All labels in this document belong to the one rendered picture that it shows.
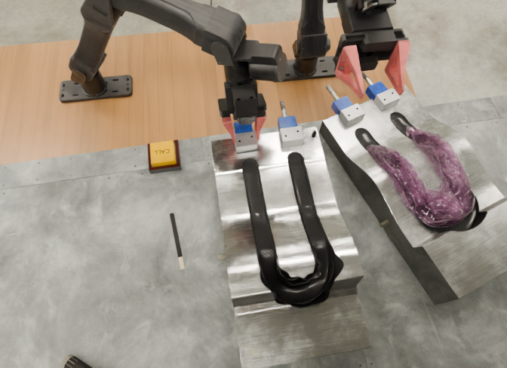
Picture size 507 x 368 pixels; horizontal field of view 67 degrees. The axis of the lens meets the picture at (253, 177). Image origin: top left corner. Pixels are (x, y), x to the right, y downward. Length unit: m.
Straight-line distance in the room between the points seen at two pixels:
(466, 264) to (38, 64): 1.23
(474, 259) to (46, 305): 0.92
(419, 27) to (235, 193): 1.98
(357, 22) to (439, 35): 1.97
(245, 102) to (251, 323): 0.44
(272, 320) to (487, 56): 2.15
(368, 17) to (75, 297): 0.81
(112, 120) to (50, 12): 1.74
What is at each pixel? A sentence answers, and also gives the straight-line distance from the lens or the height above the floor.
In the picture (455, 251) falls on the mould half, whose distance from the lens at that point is 0.90.
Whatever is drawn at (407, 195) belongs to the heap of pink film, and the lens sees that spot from 0.91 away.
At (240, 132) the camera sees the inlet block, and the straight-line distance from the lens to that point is 0.91.
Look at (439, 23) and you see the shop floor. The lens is 2.70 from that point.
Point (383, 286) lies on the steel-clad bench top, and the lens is 0.94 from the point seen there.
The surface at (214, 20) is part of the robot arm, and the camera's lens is 0.75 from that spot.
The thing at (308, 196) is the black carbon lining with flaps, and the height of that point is 0.88.
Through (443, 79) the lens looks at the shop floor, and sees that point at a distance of 2.42.
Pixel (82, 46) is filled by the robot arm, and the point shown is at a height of 1.01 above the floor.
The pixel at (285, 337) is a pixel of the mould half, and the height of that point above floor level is 0.86.
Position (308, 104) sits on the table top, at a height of 0.80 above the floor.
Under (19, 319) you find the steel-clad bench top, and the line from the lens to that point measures 1.02.
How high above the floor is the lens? 1.68
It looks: 65 degrees down
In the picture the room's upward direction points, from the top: 1 degrees clockwise
